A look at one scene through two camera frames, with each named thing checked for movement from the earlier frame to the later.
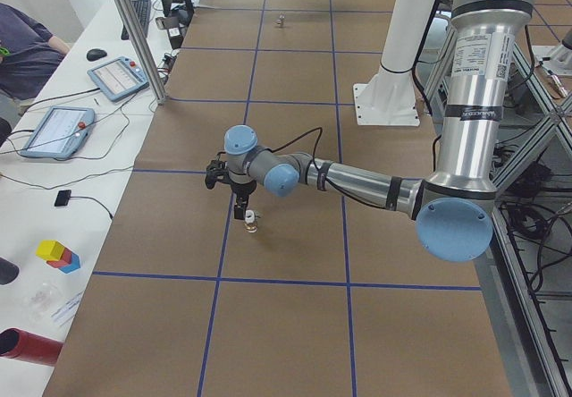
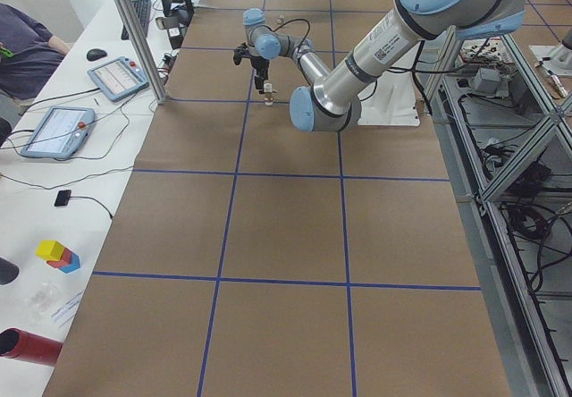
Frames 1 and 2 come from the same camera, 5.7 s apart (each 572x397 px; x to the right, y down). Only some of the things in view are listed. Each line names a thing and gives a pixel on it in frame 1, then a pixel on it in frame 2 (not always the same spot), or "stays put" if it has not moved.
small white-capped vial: [250, 225] → [268, 96]
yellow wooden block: [50, 250] stays put
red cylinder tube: [18, 343] stays put
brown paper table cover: [317, 295] stays put
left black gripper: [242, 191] → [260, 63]
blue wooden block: [74, 265] stays put
